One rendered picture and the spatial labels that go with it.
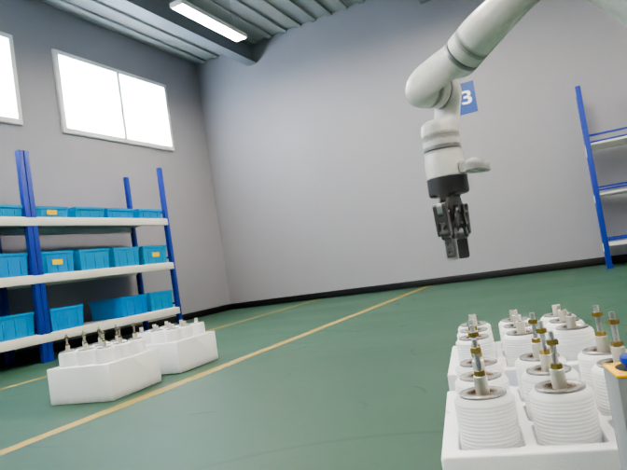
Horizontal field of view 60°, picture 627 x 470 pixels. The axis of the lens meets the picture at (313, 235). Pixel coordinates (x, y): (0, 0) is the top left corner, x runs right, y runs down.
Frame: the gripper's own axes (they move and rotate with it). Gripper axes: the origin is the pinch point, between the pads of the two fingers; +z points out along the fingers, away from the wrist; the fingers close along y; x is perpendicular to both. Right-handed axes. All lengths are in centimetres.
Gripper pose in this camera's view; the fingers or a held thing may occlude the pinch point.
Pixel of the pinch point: (458, 252)
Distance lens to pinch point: 105.7
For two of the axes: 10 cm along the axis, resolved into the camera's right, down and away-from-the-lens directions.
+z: 1.4, 9.9, -0.5
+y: -5.3, 0.3, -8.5
